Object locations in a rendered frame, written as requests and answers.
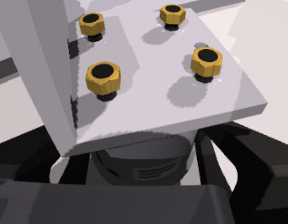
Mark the grey metal bracket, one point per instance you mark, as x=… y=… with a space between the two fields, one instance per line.
x=158 y=95

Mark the yellow hex nut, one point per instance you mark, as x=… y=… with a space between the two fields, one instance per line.
x=91 y=24
x=103 y=78
x=206 y=61
x=172 y=14

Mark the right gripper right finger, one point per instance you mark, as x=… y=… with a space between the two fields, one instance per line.
x=261 y=192

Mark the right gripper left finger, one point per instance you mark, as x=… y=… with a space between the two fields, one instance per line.
x=30 y=156

